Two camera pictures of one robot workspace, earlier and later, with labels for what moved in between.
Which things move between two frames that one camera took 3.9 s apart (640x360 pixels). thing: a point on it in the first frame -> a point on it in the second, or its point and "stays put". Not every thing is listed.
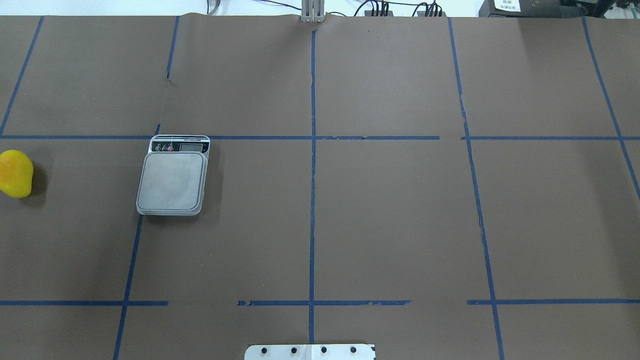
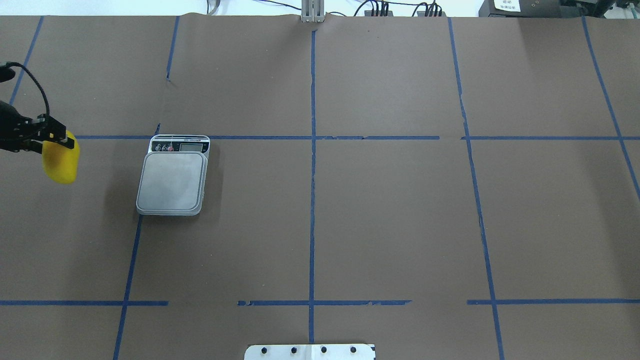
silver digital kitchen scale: [173, 177] stays put
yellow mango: [16, 174] -> [61, 163]
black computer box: [530, 8] stays put
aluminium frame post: [313, 11] stays put
